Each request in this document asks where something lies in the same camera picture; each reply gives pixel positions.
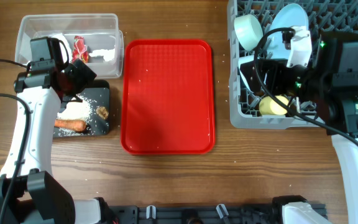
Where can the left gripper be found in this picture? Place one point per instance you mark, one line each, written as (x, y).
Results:
(83, 74)

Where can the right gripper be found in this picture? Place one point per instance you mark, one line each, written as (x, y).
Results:
(276, 70)

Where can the red snack wrapper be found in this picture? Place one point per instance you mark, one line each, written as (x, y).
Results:
(80, 50)

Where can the yellow cup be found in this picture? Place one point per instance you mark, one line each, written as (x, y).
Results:
(268, 106)

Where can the white rice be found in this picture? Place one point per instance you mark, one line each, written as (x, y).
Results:
(76, 111)

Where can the blue bowl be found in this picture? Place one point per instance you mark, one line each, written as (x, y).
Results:
(244, 73)

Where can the small white tissue piece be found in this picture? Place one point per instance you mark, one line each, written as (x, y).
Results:
(102, 55)

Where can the brown food scrap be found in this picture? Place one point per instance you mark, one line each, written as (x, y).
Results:
(102, 112)

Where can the orange carrot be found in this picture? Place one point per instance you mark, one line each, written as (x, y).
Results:
(76, 125)

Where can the green bowl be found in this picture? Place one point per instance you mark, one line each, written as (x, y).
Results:
(248, 31)

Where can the light blue plate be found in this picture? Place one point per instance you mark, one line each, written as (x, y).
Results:
(291, 15)

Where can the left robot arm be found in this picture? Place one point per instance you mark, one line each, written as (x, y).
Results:
(28, 191)

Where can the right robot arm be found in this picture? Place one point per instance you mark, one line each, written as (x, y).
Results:
(332, 84)

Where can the black waste tray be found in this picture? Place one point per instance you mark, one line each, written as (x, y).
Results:
(98, 94)

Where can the grey dishwasher rack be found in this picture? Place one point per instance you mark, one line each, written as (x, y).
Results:
(322, 16)

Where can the clear plastic bin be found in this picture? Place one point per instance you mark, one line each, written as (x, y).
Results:
(100, 31)

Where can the red serving tray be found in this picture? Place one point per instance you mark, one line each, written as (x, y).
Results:
(168, 97)

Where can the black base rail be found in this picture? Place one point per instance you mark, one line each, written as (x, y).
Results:
(246, 214)

